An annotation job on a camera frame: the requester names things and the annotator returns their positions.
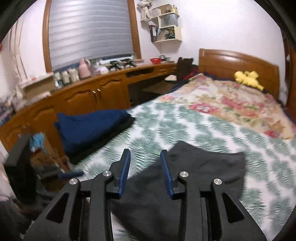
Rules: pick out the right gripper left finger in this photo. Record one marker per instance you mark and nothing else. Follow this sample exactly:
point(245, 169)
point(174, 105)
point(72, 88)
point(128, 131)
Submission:
point(81, 210)

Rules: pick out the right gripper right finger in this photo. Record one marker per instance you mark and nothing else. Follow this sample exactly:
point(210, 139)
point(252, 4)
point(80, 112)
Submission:
point(213, 214)

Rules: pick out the folded navy blue garment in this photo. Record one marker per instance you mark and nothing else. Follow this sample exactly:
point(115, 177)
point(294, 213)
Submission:
point(82, 135)

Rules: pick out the floral and fern bedspread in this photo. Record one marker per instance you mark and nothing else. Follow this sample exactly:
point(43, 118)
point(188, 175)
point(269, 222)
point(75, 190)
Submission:
point(220, 116)

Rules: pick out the long wooden desk cabinet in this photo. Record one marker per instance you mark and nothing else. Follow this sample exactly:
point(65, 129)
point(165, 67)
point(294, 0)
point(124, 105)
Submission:
point(108, 91)

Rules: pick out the cardboard box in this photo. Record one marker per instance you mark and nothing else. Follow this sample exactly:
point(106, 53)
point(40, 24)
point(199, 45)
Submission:
point(38, 85)

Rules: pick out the yellow plush toy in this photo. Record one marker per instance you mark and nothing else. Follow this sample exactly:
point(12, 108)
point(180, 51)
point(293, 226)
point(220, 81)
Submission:
point(248, 79)

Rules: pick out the pink thermos jug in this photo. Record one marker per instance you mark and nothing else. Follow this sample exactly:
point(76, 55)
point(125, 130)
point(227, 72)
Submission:
point(84, 68)

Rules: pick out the wooden headboard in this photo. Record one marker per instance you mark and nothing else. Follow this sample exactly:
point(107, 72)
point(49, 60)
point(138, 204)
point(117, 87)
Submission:
point(224, 64)

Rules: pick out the dark wooden chair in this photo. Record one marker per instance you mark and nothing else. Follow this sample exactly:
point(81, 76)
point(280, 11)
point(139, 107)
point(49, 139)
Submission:
point(185, 69)

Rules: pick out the red basket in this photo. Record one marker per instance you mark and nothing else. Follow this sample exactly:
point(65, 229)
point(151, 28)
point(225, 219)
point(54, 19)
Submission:
point(156, 60)

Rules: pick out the louvered wooden wardrobe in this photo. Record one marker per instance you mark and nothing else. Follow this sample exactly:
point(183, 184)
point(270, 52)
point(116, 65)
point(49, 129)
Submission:
point(289, 75)

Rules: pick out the grey window blind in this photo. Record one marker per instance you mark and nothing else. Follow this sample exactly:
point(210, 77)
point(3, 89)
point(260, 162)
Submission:
point(88, 29)

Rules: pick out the tied white curtain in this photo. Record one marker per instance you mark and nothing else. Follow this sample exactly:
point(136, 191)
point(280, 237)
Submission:
point(145, 12)

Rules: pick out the white wall shelf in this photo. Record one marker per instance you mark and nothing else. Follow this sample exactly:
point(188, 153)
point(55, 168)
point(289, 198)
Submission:
point(164, 25)

